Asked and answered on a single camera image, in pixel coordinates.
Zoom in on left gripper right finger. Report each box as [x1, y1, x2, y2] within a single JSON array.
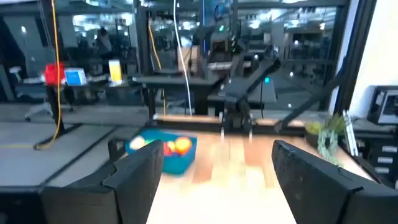
[[272, 139, 398, 224]]

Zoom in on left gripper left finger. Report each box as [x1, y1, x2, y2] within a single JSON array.
[[40, 139, 165, 224]]

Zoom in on tan toy potato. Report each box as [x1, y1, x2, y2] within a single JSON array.
[[129, 136, 147, 151]]

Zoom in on red green toy watermelon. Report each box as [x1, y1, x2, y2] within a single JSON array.
[[162, 142, 174, 157]]

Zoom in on orange toy orange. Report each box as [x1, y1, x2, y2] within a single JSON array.
[[174, 136, 193, 156]]

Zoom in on teal plastic tupperware container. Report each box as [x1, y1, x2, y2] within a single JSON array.
[[124, 128, 198, 176]]

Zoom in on artificial green plant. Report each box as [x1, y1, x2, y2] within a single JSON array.
[[304, 113, 348, 164]]

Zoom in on black drawer cabinet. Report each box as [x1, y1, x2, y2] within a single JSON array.
[[357, 126, 398, 190]]

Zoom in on black grey desktop device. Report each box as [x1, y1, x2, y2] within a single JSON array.
[[366, 85, 398, 125]]

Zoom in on white chair base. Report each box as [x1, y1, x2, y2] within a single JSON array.
[[24, 102, 75, 123]]

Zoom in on yellow canister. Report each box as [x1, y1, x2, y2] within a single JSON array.
[[108, 59, 123, 83]]

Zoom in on white blue box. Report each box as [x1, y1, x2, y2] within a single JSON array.
[[64, 67, 87, 86]]

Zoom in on red box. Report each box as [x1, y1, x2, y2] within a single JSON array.
[[43, 62, 66, 85]]

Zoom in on person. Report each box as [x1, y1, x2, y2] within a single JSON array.
[[95, 27, 113, 60]]

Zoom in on silver metal bracket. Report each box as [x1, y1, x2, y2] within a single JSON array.
[[341, 109, 359, 157]]

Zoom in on black metal table frame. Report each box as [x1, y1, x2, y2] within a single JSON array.
[[107, 62, 354, 162]]

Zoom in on yellow hanging cable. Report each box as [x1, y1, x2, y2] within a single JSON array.
[[32, 0, 63, 151]]

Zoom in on white cable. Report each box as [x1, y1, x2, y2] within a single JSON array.
[[172, 0, 193, 118]]

